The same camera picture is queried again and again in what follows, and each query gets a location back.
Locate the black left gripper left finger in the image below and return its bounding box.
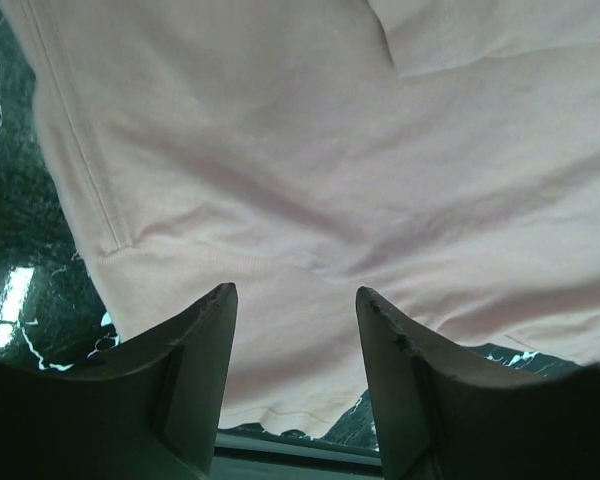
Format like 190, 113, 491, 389
0, 283, 238, 479

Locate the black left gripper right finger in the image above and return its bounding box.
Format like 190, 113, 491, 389
356, 287, 600, 479

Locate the dusty pink t shirt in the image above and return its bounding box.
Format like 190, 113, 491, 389
0, 1, 600, 437

